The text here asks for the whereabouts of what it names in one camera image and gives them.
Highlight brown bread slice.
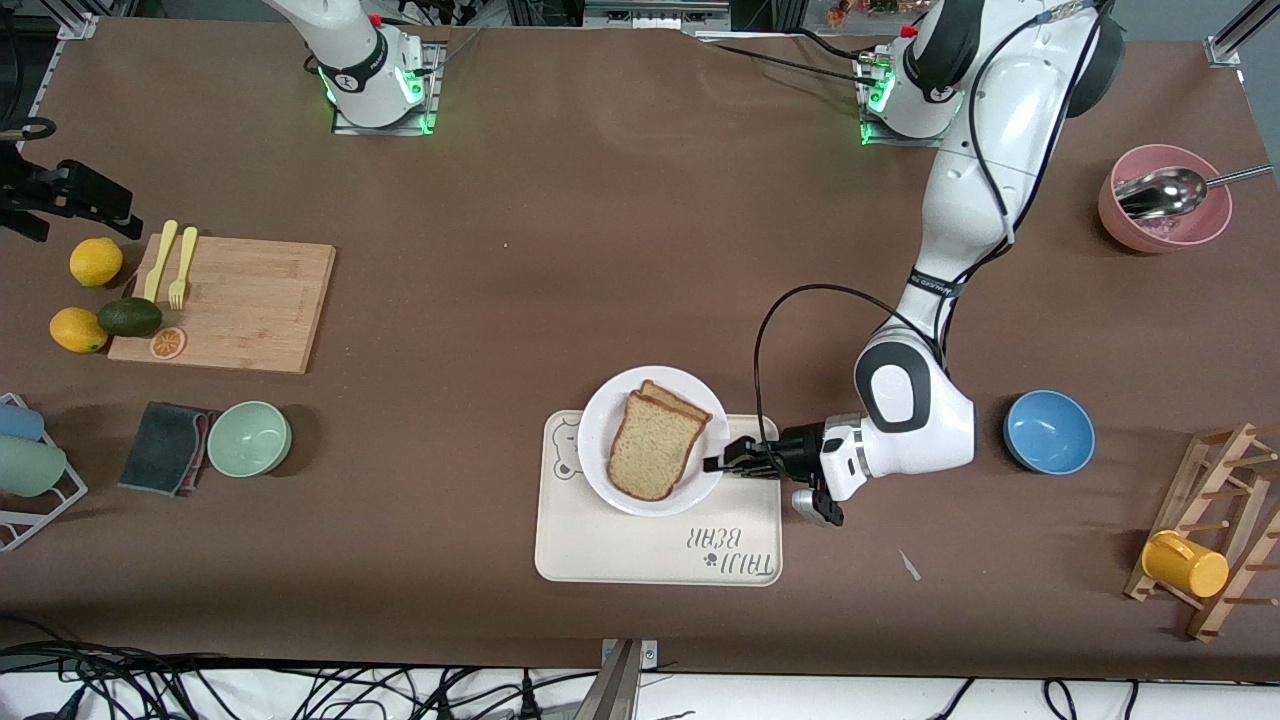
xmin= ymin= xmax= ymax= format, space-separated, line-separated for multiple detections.
xmin=640 ymin=380 xmax=714 ymax=428
xmin=606 ymin=392 xmax=709 ymax=503

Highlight white round plate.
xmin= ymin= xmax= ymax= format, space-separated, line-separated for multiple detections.
xmin=577 ymin=365 xmax=731 ymax=518

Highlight yellow lemon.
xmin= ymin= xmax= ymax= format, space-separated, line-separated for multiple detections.
xmin=49 ymin=307 xmax=109 ymax=354
xmin=69 ymin=237 xmax=124 ymax=289

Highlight yellow plastic knife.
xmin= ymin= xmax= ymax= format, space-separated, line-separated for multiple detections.
xmin=143 ymin=220 xmax=179 ymax=304

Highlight yellow plastic fork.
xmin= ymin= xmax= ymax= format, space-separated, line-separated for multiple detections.
xmin=167 ymin=227 xmax=199 ymax=311

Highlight dark green avocado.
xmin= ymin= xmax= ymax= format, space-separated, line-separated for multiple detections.
xmin=97 ymin=297 xmax=163 ymax=339

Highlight cream bear print tray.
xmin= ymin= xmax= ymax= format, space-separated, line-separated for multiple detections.
xmin=534 ymin=410 xmax=783 ymax=588

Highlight wooden cutting board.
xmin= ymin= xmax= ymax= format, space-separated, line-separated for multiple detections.
xmin=107 ymin=236 xmax=337 ymax=376

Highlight light blue cup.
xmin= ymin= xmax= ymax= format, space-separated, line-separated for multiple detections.
xmin=0 ymin=402 xmax=46 ymax=443

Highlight grey folded cloth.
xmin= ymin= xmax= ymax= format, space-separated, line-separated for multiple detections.
xmin=117 ymin=402 xmax=221 ymax=498

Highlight blue bowl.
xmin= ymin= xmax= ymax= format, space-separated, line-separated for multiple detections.
xmin=1003 ymin=389 xmax=1097 ymax=476

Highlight pale green cup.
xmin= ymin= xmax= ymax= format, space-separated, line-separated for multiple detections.
xmin=0 ymin=436 xmax=68 ymax=499

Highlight pale green bowl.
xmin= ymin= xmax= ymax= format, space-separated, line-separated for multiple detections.
xmin=206 ymin=400 xmax=294 ymax=479

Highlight yellow mug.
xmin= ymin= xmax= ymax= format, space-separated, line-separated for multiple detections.
xmin=1141 ymin=530 xmax=1231 ymax=600

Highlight pink bowl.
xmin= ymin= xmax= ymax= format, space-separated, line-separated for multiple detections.
xmin=1097 ymin=144 xmax=1233 ymax=255

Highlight wooden mug rack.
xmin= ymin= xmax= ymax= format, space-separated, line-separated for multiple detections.
xmin=1123 ymin=422 xmax=1280 ymax=643

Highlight red orange artificial flowers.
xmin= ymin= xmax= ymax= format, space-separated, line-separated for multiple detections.
xmin=828 ymin=0 xmax=906 ymax=29

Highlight metal spoon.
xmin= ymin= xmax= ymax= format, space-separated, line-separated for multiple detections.
xmin=1115 ymin=165 xmax=1276 ymax=221

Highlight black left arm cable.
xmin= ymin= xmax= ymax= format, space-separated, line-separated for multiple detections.
xmin=752 ymin=5 xmax=1106 ymax=448

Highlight aluminium table frame rail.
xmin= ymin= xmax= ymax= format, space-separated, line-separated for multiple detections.
xmin=1205 ymin=0 xmax=1280 ymax=69
xmin=20 ymin=10 xmax=101 ymax=126

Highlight grey metal post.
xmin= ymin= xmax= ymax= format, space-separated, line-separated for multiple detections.
xmin=575 ymin=638 xmax=659 ymax=720

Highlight white wire rack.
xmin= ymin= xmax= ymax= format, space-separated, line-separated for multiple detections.
xmin=0 ymin=392 xmax=89 ymax=553

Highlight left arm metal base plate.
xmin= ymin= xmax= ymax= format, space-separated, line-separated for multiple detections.
xmin=855 ymin=50 xmax=966 ymax=149

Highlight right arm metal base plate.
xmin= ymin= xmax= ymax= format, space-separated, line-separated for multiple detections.
xmin=332 ymin=45 xmax=441 ymax=136

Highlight black cable on table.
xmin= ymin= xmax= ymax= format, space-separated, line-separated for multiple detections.
xmin=700 ymin=40 xmax=869 ymax=85

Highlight grey metal frame beam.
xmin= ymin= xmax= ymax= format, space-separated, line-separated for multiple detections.
xmin=583 ymin=0 xmax=733 ymax=33

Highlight tangled black cable bundle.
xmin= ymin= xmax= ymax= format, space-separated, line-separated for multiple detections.
xmin=0 ymin=615 xmax=601 ymax=720

